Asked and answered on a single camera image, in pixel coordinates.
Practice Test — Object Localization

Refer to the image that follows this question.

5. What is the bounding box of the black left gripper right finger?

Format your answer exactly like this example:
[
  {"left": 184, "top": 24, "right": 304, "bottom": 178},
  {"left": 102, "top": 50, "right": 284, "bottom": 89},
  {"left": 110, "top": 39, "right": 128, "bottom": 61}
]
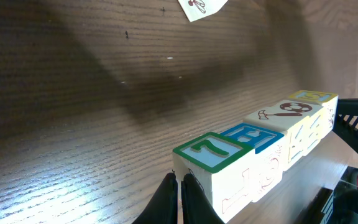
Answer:
[{"left": 181, "top": 174, "right": 224, "bottom": 224}]

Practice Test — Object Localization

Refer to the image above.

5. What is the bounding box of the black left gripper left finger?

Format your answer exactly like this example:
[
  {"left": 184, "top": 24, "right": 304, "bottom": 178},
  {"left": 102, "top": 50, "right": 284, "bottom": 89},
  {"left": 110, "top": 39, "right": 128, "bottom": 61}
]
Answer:
[{"left": 132, "top": 172, "right": 178, "bottom": 224}]

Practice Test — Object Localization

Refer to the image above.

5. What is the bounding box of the wooden block violin picture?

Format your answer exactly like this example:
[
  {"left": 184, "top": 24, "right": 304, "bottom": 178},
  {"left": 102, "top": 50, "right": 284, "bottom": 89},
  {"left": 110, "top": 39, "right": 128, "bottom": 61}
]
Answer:
[{"left": 288, "top": 90, "right": 339, "bottom": 138}]

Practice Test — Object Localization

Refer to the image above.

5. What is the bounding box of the wooden block red side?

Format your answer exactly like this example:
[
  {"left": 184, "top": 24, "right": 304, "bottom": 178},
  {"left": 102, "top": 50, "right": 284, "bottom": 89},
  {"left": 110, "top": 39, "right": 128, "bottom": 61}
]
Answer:
[{"left": 172, "top": 132, "right": 256, "bottom": 223}]

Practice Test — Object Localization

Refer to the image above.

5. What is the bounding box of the wooden block snail picture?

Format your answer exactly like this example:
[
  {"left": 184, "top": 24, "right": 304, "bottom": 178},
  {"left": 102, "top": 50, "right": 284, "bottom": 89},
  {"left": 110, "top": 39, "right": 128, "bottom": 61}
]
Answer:
[{"left": 221, "top": 123, "right": 285, "bottom": 202}]

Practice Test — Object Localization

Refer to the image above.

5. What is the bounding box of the wooden block dragonfly picture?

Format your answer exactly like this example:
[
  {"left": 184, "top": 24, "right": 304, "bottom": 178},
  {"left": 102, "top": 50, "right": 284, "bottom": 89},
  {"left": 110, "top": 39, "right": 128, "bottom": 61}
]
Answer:
[{"left": 178, "top": 0, "right": 227, "bottom": 22}]

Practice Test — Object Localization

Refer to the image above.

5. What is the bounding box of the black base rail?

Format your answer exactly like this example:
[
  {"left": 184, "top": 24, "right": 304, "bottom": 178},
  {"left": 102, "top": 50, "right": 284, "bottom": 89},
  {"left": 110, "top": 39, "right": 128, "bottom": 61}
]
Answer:
[{"left": 295, "top": 188, "right": 334, "bottom": 224}]

